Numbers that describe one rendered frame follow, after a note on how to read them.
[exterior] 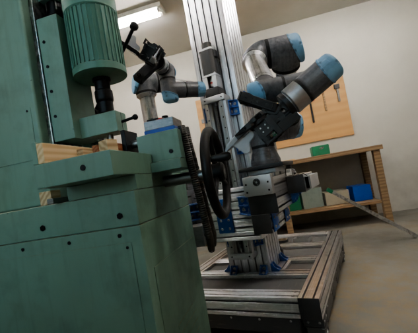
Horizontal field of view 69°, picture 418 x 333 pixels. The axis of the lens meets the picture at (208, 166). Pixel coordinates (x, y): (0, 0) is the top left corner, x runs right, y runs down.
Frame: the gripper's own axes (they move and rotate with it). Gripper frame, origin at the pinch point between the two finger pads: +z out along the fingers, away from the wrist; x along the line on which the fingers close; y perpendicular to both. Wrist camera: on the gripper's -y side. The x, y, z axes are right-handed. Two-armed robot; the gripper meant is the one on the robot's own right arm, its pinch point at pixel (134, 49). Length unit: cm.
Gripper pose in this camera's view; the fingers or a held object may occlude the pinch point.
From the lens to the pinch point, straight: 126.0
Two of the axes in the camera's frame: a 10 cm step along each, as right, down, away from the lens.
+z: -2.2, -0.1, -9.7
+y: 4.8, -8.7, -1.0
